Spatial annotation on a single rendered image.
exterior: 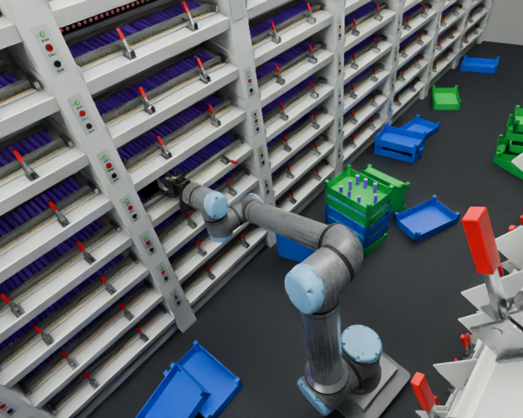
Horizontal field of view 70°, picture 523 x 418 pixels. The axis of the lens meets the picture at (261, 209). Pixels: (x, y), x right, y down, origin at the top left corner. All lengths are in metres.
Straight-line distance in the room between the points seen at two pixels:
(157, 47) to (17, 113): 0.48
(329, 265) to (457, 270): 1.36
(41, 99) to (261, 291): 1.39
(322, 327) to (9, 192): 0.95
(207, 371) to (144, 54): 1.37
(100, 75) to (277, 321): 1.36
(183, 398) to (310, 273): 1.05
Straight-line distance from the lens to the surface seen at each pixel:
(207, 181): 1.65
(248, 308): 2.03
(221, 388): 1.86
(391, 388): 1.77
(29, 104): 1.22
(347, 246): 0.98
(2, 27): 1.17
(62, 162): 1.30
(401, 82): 3.19
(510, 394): 0.24
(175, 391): 1.84
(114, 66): 1.30
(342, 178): 2.18
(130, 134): 1.36
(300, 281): 0.92
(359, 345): 1.48
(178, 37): 1.43
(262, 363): 1.87
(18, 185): 1.28
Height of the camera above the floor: 1.68
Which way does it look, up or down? 42 degrees down
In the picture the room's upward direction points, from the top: 10 degrees counter-clockwise
